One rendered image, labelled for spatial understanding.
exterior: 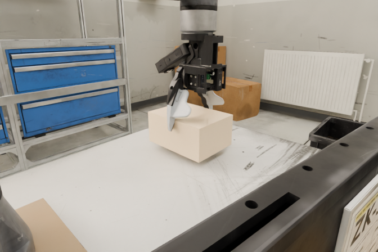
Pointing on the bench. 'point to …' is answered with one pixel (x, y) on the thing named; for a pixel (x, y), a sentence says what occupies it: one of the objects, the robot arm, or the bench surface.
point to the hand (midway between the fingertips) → (189, 122)
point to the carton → (192, 132)
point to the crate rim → (285, 201)
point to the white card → (360, 222)
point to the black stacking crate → (329, 222)
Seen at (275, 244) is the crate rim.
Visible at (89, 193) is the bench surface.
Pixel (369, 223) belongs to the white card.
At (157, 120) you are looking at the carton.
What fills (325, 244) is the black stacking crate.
